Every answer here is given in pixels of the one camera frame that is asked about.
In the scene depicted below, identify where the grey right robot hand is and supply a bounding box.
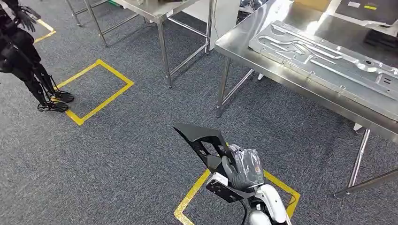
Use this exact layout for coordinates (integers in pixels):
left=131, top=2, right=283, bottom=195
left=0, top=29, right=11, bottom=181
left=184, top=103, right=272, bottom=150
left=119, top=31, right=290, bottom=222
left=221, top=144, right=266, bottom=191

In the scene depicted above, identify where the hand of second robot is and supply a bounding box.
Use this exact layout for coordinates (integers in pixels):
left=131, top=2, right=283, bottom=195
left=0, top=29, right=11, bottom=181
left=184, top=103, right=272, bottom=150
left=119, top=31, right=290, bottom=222
left=15, top=7, right=41, bottom=33

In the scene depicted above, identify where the black plastic plate frame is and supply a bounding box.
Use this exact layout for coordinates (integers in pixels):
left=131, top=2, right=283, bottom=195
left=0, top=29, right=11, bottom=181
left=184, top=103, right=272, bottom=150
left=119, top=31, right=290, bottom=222
left=172, top=122, right=238, bottom=182

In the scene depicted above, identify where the yellow floor tape square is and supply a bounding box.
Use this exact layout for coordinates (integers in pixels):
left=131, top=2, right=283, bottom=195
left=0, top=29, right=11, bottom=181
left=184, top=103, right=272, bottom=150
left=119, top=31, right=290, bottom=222
left=173, top=167, right=301, bottom=225

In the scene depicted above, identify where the small steel work table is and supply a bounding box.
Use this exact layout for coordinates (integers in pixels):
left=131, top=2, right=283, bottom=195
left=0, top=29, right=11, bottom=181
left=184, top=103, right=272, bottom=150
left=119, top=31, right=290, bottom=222
left=63, top=0, right=215, bottom=89

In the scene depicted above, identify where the stamped sheet metal panel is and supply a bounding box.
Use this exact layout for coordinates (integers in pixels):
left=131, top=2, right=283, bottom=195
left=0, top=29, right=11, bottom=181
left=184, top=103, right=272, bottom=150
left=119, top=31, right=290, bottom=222
left=248, top=20, right=398, bottom=122

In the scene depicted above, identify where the large steel work table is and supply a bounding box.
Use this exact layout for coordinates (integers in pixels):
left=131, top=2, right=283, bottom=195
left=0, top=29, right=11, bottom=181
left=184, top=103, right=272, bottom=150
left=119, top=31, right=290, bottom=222
left=214, top=0, right=398, bottom=199

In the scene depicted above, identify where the white cabinet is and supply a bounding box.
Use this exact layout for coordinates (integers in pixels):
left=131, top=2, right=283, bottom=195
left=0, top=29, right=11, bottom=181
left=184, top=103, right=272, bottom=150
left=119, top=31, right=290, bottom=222
left=182, top=0, right=242, bottom=52

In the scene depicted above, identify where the cardboard box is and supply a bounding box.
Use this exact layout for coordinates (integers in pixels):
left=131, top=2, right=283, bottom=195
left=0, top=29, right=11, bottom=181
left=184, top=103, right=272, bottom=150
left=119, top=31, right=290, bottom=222
left=293, top=0, right=332, bottom=12

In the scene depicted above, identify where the black block on table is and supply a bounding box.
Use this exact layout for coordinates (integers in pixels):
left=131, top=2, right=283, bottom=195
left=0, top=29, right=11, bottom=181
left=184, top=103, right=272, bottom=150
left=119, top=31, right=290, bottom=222
left=364, top=29, right=398, bottom=50

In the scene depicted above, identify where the dark panel with labels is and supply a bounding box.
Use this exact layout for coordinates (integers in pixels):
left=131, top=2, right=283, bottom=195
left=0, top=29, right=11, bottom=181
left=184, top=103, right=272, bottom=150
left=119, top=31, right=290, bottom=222
left=334, top=0, right=398, bottom=27

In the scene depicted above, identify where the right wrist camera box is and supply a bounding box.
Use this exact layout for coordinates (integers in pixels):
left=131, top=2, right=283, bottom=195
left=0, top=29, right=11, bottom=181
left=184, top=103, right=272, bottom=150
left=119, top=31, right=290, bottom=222
left=206, top=172, right=249, bottom=204

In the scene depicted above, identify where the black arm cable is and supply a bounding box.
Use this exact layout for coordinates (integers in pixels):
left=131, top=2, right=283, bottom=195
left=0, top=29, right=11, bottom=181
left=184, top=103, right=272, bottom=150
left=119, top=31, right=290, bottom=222
left=237, top=198, right=249, bottom=225

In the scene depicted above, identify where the black cable bundle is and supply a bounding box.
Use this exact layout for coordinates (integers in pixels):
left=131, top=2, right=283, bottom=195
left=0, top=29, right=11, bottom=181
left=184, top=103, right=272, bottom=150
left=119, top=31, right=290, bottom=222
left=237, top=0, right=265, bottom=24

